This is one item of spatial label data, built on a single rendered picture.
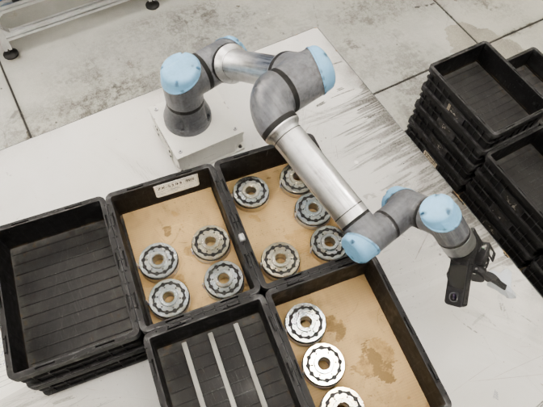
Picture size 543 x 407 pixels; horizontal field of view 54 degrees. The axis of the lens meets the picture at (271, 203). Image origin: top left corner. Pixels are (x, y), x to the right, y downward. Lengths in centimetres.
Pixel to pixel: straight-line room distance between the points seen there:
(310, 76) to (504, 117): 124
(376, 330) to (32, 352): 85
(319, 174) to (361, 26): 216
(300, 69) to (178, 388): 80
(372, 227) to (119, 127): 103
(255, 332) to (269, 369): 10
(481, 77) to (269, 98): 140
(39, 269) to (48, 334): 18
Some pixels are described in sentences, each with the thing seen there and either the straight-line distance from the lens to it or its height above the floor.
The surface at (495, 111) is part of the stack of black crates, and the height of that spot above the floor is 49.
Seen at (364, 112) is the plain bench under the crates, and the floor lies 70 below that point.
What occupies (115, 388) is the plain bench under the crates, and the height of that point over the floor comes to 70.
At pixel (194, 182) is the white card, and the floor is 88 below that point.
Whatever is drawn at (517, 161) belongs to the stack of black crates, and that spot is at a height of 38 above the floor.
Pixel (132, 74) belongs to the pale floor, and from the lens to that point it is 300.
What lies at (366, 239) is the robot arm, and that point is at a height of 114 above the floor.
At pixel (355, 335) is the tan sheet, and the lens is 139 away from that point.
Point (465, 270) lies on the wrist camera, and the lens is 126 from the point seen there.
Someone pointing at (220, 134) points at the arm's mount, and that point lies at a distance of 168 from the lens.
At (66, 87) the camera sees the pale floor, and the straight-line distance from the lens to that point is 303.
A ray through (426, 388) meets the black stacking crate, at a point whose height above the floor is 86.
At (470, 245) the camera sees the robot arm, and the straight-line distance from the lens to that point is 122.
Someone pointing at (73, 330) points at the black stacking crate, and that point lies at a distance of 145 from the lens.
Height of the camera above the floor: 215
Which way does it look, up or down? 61 degrees down
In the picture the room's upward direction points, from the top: 2 degrees clockwise
